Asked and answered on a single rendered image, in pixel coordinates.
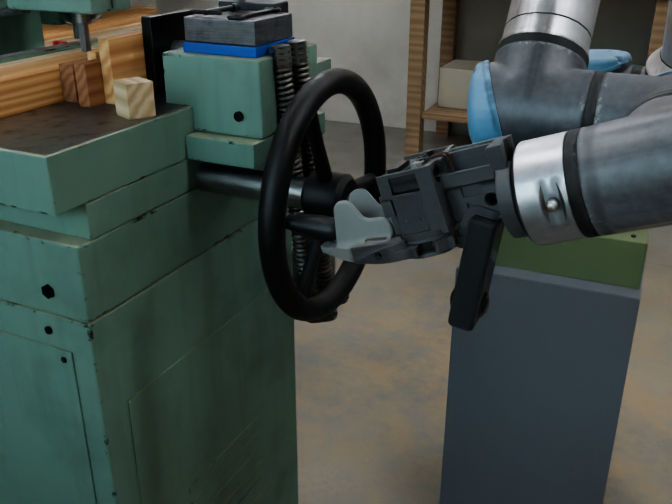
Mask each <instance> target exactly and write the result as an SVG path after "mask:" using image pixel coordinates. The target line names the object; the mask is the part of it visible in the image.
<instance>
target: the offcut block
mask: <svg viewBox="0 0 672 504"><path fill-rule="evenodd" d="M113 87H114V96H115V104H116V113H117V115H119V116H121V117H124V118H126V119H128V120H135V119H140V118H146V117H152V116H156V110H155V99H154V89H153V81H151V80H148V79H145V78H142V77H139V76H138V77H130V78H123V79H116V80H113Z"/></svg>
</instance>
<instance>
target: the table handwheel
mask: <svg viewBox="0 0 672 504"><path fill-rule="evenodd" d="M336 94H343V95H345V96H346V97H347V98H348V99H349V100H350V101H351V103H352V104H353V106H354V108H355V110H356V112H357V115H358V118H359V121H360V125H361V130H362V136H363V144H364V175H363V176H361V177H359V178H357V179H354V178H353V176H352V175H351V174H347V173H341V172H334V171H331V167H330V164H329V160H328V156H327V153H326V149H325V145H324V141H323V136H322V131H321V127H320V122H319V117H318V113H317V111H318V110H319V108H320V107H321V106H322V105H323V104H324V103H325V102H326V101H327V100H328V99H329V98H330V97H332V96H333V95H336ZM305 133H306V134H307V137H308V141H309V144H310V148H311V153H312V157H313V162H314V167H315V170H314V171H313V172H312V173H311V174H310V175H309V176H308V177H307V178H305V177H298V176H292V173H293V169H294V165H295V161H296V158H297V155H298V151H299V149H300V146H301V143H302V140H303V138H304V136H305ZM385 173H386V143H385V133H384V126H383V121H382V116H381V112H380V109H379V106H378V103H377V100H376V98H375V95H374V93H373V91H372V90H371V88H370V87H369V85H368V84H367V83H366V81H365V80H364V79H363V78H362V77H361V76H360V75H358V74H357V73H355V72H353V71H351V70H349V69H344V68H332V69H327V70H324V71H322V72H320V73H318V74H317V75H315V76H314V77H312V78H311V79H310V80H308V81H307V82H306V83H305V84H304V85H303V86H302V87H301V89H300V90H299V91H298V92H297V94H296V95H295V96H294V98H293V99H292V101H291V102H290V104H289V105H288V107H287V109H286V111H285V112H284V114H283V116H282V118H281V120H280V123H279V125H278V127H277V129H276V132H275V134H274V137H273V140H272V143H271V146H270V149H269V152H268V156H267V160H266V164H265V168H264V171H260V170H254V169H248V168H241V167H235V166H229V165H222V164H216V163H210V162H203V163H202V164H201V165H200V166H199V167H198V169H197V172H196V178H195V179H196V185H197V187H198V189H199V190H201V191H206V192H212V193H218V194H223V195H229V196H235V197H240V198H246V199H252V200H257V201H259V207H258V247H259V256H260V262H261V267H262V271H263V275H264V279H265V282H266V285H267V287H268V290H269V292H270V294H271V296H272V298H273V300H274V301H275V303H276V304H277V305H278V307H279V308H280V309H281V310H282V311H283V312H284V313H285V314H287V315H288V316H290V317H292V318H294V319H296V320H300V321H307V322H309V321H316V320H319V319H321V318H324V317H325V316H327V315H329V314H330V313H332V312H333V311H334V310H336V309H337V308H338V307H339V306H340V305H341V304H342V302H343V301H344V300H345V299H346V298H347V296H348V295H349V294H350V292H351V291H352V289H353V288H354V286H355V284H356V282H357V281H358V279H359V277H360V275H361V273H362V271H363V269H364V266H365V264H356V263H355V262H348V261H345V260H343V262H342V264H341V266H340V268H339V269H338V271H337V273H336V274H335V276H334V278H333V279H332V280H331V282H330V283H329V284H328V285H327V286H326V287H325V288H324V289H323V290H322V291H321V292H320V293H318V294H317V295H315V296H312V297H310V295H311V291H312V287H313V283H314V279H315V276H316V272H317V268H318V264H319V260H320V257H321V254H322V250H321V247H320V246H321V245H322V244H323V243H325V241H323V240H318V239H314V238H311V240H310V244H309V248H308V252H307V256H306V259H305V263H304V266H303V269H302V273H301V276H300V279H299V283H298V286H297V287H296V285H295V283H294V281H293V278H292V276H291V272H290V268H289V263H288V257H287V249H286V211H287V206H291V207H297V208H302V210H303V212H304V214H313V215H325V216H329V217H334V206H335V205H336V203H337V202H339V201H343V200H347V201H349V196H350V193H351V192H352V191H353V190H355V189H361V188H362V189H365V190H367V191H368V192H369V193H370V194H371V195H372V196H373V198H374V199H375V200H376V201H377V202H378V203H379V204H381V203H380V200H379V197H381V194H380V191H379V188H378V185H377V182H376V177H379V176H382V175H384V174H385Z"/></svg>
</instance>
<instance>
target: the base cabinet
mask: <svg viewBox="0 0 672 504"><path fill-rule="evenodd" d="M0 504H299V495H298V456H297V417H296V379H295V340H294V318H292V317H290V316H288V315H287V314H285V313H284V312H283V311H282V310H281V309H280V308H279V307H278V305H277V304H276V303H275V301H274V300H273V298H272V296H271V294H270V292H269V290H268V287H267V285H266V282H265V279H264V275H263V271H262V267H261V262H260V256H259V247H258V218H256V219H255V220H253V221H252V222H250V223H248V224H247V225H245V226H244V227H242V228H240V229H239V230H237V231H236V232H234V233H232V234H231V235H229V236H228V237H226V238H224V239H223V240H221V241H220V242H218V243H216V244H215V245H213V246H212V247H210V248H209V249H207V250H205V251H204V252H202V253H201V254H199V255H197V256H196V257H194V258H193V259H191V260H189V261H188V262H186V263H185V264H183V265H181V266H180V267H178V268H177V269H175V270H173V271H172V272H170V273H169V274H167V275H165V276H164V277H162V278H161V279H159V280H157V281H156V282H154V283H153V284H151V285H149V286H148V287H146V288H145V289H143V290H141V291H140V292H138V293H137V294H135V295H133V296H132V297H130V298H129V299H127V300H125V301H124V302H122V303H121V304H119V305H117V306H116V307H114V308H113V309H111V310H109V311H108V312H106V313H105V314H103V315H101V316H100V317H98V318H97V319H95V320H94V321H92V322H89V323H85V322H82V321H78V320H74V319H71V318H67V317H64V316H60V315H57V314H53V313H50V312H46V311H43V310H39V309H35V308H32V307H28V306H25V305H21V304H18V303H14V302H11V301H7V300H4V299H0Z"/></svg>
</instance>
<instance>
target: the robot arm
mask: <svg viewBox="0 0 672 504"><path fill-rule="evenodd" d="M600 1H601V0H512V1H511V5H510V9H509V13H508V17H507V21H506V25H505V29H504V33H503V37H502V39H501V40H500V41H499V44H498V46H497V52H496V54H495V59H494V62H493V63H491V62H490V61H489V60H485V61H483V62H480V63H479V64H477V65H476V67H475V68H474V71H473V75H472V77H471V80H470V85H469V92H468V103H467V122H468V131H469V136H470V139H471V141H472V144H468V145H464V146H460V147H456V148H455V145H449V146H445V147H441V148H437V149H431V150H428V151H424V152H420V153H416V154H412V155H408V156H404V157H403V158H404V161H400V162H397V163H395V164H394V165H393V166H391V167H390V168H389V169H387V170H386V171H387V172H386V173H385V174H384V175H382V176H379V177H376V182H377V185H378V188H379V191H380V194H381V197H379V200H380V203H381V204H379V203H378V202H377V201H376V200H375V199H374V198H373V196H372V195H371V194H370V193H369V192H368V191H367V190H365V189H362V188H361V189H355V190H353V191H352V192H351V193H350V196H349V201H347V200H343V201H339V202H337V203H336V205H335V206H334V220H335V229H336V239H337V240H335V241H333V242H329V241H328V242H325V243H323V244H322V245H321V246H320V247H321V250H322V252H323V253H326V254H329V255H331V256H334V257H337V258H340V259H342V260H345V261H348V262H355V263H356V264H386V263H393V262H398V261H402V260H407V259H423V258H428V257H432V256H436V255H440V254H444V253H446V252H449V251H451V250H452V249H453V248H455V247H459V248H463V251H462V256H461V261H460V265H459V270H458V275H457V280H456V284H455V288H454V289H453V291H452V293H451V296H450V306H451V308H450V313H449V318H448V323H449V324H450V325H451V326H453V327H456V328H459V329H462V330H465V331H472V330H473V328H474V326H475V325H476V323H477V321H478V320H479V318H481V317H482V316H483V315H484V314H485V313H486V312H487V310H488V308H489V304H490V298H489V288H490V284H491V280H492V276H493V272H494V267H495V263H496V259H497V255H498V251H499V246H500V242H501V238H502V234H503V229H504V225H505V227H506V228H507V230H508V232H509V233H510V234H511V235H512V236H513V237H514V238H521V237H527V236H529V238H530V240H532V241H533V242H534V243H536V244H537V245H547V244H554V243H560V242H566V241H573V240H579V239H586V238H592V237H598V236H604V235H611V234H617V233H624V232H630V231H636V230H643V229H649V228H655V227H662V226H668V225H672V0H669V4H668V11H667V18H666V25H665V32H664V39H663V46H662V47H661V48H659V49H657V50H656V51H654V52H653V53H652V54H651V55H650V56H649V58H648V60H647V63H646V67H642V66H631V65H630V64H631V62H632V58H631V54H630V53H628V52H626V51H624V52H623V51H621V50H606V49H592V50H589V49H590V45H591V40H592V36H593V31H594V27H595V23H596V18H597V14H598V9H599V5H600Z"/></svg>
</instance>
